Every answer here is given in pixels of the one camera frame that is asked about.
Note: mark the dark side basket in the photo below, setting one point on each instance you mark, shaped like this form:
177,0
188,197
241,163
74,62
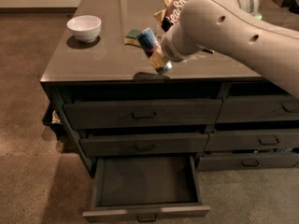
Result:
52,120

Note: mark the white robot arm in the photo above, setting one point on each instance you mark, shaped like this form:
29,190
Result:
230,28

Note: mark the middle right drawer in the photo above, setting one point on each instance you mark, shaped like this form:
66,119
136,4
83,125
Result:
253,139

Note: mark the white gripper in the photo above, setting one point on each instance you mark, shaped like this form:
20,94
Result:
172,50

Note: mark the grey counter cabinet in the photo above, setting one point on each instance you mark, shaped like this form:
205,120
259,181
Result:
109,70

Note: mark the white ceramic bowl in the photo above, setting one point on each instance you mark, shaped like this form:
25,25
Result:
85,28

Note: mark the bottom right drawer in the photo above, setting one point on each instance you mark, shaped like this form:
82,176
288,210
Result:
228,161

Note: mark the green and yellow sponge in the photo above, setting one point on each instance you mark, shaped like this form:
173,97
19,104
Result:
131,38

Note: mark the redbull can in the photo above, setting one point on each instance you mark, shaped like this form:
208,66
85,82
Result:
149,43

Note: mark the open bottom left drawer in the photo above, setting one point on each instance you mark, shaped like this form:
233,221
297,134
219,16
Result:
145,189

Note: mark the middle left drawer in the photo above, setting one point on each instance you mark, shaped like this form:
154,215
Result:
141,144

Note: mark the top left drawer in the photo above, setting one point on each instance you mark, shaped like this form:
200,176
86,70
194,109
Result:
142,113

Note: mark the top right drawer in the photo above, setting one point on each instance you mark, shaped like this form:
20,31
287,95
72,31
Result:
258,108

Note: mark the brown chip bag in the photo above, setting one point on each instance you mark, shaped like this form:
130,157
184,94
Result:
170,15

